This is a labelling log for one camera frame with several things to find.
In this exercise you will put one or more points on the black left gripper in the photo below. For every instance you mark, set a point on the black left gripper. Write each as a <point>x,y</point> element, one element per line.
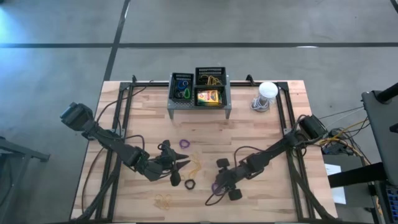
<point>161,165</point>

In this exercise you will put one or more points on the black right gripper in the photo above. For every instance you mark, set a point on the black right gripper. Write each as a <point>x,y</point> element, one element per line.
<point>230,177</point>

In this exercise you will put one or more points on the large purple coil wristband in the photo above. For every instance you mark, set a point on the large purple coil wristband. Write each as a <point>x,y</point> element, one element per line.
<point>213,188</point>

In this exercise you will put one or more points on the black coil wristband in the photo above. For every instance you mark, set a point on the black coil wristband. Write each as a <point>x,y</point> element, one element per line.
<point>185,184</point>

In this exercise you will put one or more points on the yellow rubber band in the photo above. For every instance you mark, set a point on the yellow rubber band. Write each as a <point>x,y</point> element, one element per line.
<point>214,81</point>
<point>158,203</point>
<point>196,154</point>
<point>199,166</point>
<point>168,199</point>

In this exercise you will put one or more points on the black plastic mesh basket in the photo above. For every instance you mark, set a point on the black plastic mesh basket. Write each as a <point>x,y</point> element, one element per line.
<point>171,87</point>
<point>211,70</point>
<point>196,96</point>

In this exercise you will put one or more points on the green coil wristband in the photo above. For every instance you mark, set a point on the green coil wristband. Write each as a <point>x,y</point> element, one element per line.
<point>189,94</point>

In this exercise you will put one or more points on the yellow green Crayola crayon box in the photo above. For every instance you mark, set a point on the yellow green Crayola crayon box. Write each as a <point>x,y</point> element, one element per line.
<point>208,97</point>

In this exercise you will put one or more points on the blue coil wristband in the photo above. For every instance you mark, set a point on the blue coil wristband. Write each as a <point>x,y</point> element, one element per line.
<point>178,86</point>

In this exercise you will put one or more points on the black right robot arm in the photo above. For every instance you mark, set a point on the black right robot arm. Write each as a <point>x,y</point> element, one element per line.
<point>273,149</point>

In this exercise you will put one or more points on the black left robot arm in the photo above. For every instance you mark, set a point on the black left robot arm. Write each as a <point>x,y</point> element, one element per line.
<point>109,140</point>

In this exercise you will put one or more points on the small purple coil wristband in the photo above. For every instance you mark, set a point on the small purple coil wristband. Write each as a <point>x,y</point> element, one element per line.
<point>180,143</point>

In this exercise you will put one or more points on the white paper sheet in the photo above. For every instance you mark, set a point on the white paper sheet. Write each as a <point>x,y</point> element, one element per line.
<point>334,169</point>

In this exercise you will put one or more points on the grey metal stand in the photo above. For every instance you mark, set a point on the grey metal stand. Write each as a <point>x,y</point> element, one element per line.
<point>25,152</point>

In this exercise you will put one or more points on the grey equipment cart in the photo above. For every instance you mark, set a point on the grey equipment cart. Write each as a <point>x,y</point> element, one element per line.
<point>382,124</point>

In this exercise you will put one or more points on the blue crate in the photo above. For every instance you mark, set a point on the blue crate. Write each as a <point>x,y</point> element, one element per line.
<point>392,199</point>

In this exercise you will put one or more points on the black aluminium table frame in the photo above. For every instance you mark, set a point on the black aluminium table frame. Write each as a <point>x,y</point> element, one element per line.
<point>149,84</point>

